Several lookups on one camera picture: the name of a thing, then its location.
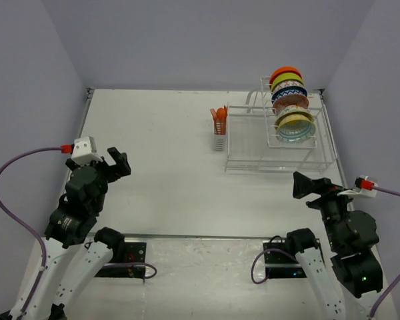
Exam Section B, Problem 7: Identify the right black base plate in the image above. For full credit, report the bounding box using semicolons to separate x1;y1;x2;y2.
263;236;307;279

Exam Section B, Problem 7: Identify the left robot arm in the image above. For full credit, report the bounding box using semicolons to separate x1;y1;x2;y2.
0;143;131;319

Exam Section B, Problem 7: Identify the purple camera cable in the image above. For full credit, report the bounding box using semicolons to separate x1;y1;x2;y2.
0;145;75;314
359;178;400;317

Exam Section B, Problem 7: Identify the blue zigzag bowl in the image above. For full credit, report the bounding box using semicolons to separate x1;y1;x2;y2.
271;85;308;103

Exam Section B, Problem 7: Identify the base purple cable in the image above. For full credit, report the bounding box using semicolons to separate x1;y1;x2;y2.
251;248;299;285
101;262;158;279

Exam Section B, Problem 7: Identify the yellow blue sun bowl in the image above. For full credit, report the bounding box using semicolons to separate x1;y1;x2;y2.
276;115;316;143

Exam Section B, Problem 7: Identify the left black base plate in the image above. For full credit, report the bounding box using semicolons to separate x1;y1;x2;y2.
95;242;147;279

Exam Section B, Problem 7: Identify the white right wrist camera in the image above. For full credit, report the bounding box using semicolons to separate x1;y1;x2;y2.
337;175;378;199

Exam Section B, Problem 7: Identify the orange plastic spoon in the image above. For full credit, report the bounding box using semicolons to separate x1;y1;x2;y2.
216;106;227;135

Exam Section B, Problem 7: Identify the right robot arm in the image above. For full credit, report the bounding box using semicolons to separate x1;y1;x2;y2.
284;171;383;319

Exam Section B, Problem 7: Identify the white cutlery holder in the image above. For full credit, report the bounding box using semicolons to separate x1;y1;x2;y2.
213;119;227;151

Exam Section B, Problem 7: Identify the floral orange flower bowl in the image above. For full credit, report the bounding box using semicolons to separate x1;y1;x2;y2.
276;105;314;122

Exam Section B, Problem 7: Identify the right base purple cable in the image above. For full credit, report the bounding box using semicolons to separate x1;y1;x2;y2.
251;248;299;285

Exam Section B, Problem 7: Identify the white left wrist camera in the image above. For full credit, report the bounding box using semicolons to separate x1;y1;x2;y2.
71;136;102;166

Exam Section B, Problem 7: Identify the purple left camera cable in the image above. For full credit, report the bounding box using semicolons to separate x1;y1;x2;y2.
0;145;75;314

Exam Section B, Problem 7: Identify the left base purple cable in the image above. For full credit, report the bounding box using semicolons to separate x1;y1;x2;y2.
101;262;158;279

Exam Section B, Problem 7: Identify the orange plastic fork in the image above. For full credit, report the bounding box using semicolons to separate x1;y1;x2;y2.
210;109;221;135

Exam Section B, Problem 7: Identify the red patterned bowl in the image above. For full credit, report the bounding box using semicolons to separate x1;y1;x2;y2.
273;94;309;115

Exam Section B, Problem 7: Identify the white wire dish rack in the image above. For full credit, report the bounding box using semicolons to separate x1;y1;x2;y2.
225;77;337;173

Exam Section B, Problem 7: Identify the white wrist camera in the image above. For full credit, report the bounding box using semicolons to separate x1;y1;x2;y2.
337;175;378;199
71;136;102;166

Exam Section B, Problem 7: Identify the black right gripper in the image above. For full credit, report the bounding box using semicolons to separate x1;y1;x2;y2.
293;169;360;247

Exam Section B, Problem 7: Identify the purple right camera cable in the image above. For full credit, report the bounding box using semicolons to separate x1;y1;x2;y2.
359;178;400;317

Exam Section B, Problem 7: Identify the yellow-green bowl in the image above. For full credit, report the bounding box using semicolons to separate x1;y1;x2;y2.
270;72;304;91

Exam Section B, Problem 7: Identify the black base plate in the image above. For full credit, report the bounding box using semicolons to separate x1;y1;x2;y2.
95;242;147;279
263;236;307;279

